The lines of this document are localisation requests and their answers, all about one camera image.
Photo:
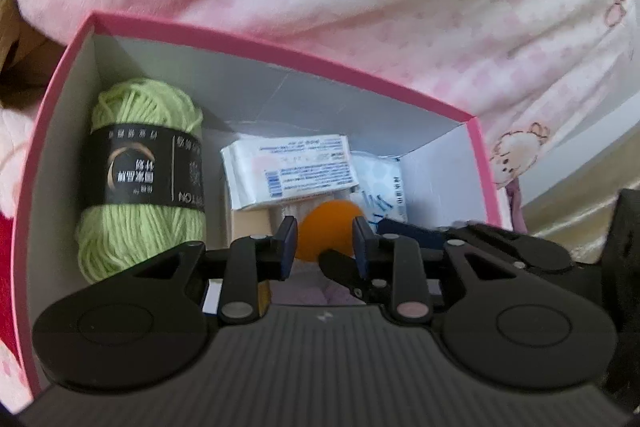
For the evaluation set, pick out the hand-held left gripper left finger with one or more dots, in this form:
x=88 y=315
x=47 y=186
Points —
x=288 y=249

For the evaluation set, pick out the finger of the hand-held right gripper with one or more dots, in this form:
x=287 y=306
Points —
x=400 y=228
x=345 y=274

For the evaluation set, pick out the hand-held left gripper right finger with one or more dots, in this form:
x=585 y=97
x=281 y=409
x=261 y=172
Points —
x=362 y=247

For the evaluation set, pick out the orange makeup sponge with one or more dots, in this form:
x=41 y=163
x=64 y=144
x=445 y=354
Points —
x=325 y=232

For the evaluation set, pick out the beige foundation bottle gold cap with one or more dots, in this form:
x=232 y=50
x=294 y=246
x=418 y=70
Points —
x=250 y=223

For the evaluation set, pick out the blue wet wipes pack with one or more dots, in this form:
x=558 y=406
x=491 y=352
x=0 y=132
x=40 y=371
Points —
x=380 y=179

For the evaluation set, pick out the small white packet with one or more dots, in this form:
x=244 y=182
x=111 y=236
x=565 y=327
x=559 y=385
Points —
x=290 y=169

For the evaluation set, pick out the green yarn skein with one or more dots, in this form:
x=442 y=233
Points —
x=145 y=117

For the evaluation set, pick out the pink cardboard box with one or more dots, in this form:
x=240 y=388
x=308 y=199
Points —
x=65 y=107

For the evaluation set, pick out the gold curtain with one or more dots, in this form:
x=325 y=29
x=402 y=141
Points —
x=575 y=207

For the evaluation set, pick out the purple frilled bedsheet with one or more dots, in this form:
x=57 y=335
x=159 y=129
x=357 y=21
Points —
x=515 y=207

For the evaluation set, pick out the brown pillow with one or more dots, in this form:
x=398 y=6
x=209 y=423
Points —
x=25 y=52

